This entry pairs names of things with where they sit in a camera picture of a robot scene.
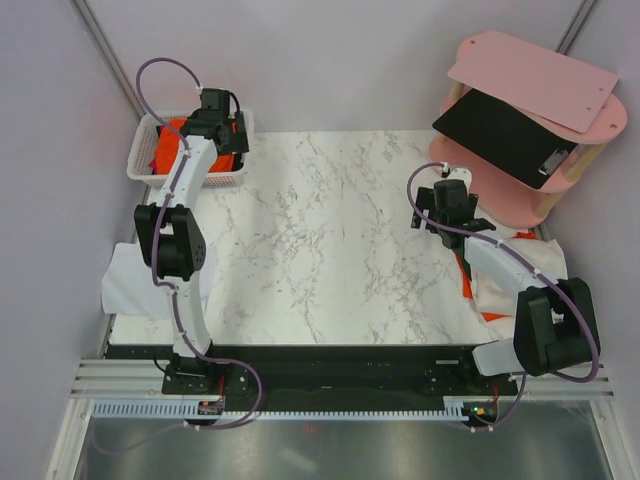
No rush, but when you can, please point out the orange t shirt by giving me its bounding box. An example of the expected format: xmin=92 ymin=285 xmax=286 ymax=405
xmin=149 ymin=118 xmax=242 ymax=175

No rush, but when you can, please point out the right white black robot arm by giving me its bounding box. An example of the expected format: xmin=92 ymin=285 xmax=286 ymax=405
xmin=406 ymin=162 xmax=600 ymax=394

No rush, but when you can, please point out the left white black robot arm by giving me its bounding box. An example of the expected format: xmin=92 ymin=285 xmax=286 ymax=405
xmin=134 ymin=88 xmax=249 ymax=393

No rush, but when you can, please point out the pink two-tier shelf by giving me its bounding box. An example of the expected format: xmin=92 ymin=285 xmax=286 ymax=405
xmin=429 ymin=79 xmax=628 ymax=229

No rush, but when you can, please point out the white plastic laundry basket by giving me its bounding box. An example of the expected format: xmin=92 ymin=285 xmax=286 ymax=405
xmin=127 ymin=110 xmax=254 ymax=190

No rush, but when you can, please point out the black clipboard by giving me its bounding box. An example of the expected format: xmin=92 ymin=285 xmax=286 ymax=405
xmin=433 ymin=89 xmax=577 ymax=189

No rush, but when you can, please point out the white cloth at right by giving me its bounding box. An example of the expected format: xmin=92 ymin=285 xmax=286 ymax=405
xmin=491 ymin=224 xmax=568 ymax=322

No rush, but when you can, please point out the white cloth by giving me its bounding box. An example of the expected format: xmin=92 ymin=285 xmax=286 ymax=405
xmin=100 ymin=241 xmax=217 ymax=322
xmin=491 ymin=224 xmax=568 ymax=322

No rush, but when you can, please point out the loose pink board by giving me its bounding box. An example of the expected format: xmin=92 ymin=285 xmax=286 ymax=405
xmin=448 ymin=30 xmax=619 ymax=134

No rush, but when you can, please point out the white cloth at left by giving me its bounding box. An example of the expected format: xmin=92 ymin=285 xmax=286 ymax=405
xmin=100 ymin=241 xmax=217 ymax=322

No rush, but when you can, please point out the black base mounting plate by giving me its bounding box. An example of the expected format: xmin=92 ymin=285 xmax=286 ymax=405
xmin=106 ymin=345 xmax=518 ymax=412

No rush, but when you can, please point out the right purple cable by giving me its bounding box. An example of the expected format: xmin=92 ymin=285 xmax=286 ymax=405
xmin=407 ymin=160 xmax=601 ymax=434

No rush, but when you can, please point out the aluminium rail frame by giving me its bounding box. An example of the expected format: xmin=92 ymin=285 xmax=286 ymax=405
xmin=45 ymin=359 xmax=615 ymax=479

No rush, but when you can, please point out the white slotted cable duct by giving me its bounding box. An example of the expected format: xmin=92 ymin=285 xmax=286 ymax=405
xmin=91 ymin=397 xmax=469 ymax=422

